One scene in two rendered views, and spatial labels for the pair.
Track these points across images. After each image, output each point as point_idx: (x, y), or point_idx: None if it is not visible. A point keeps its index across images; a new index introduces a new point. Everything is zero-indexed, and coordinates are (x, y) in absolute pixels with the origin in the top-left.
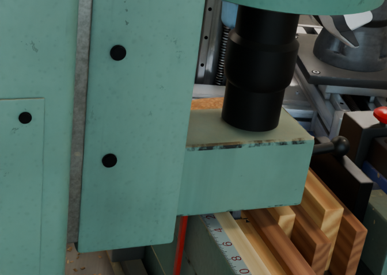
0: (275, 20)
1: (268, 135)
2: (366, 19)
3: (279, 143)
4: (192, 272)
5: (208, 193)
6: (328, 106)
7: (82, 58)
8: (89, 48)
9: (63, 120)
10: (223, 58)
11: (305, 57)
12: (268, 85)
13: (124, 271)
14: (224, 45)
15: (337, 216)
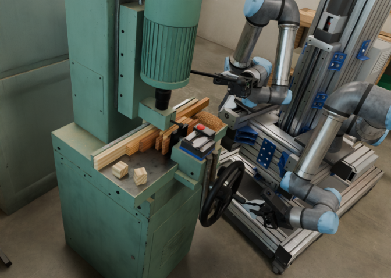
0: None
1: (159, 110)
2: (232, 107)
3: (158, 113)
4: None
5: (145, 116)
6: (298, 152)
7: (116, 74)
8: (117, 72)
9: (105, 81)
10: (290, 122)
11: (306, 134)
12: (156, 98)
13: None
14: (291, 117)
15: (166, 136)
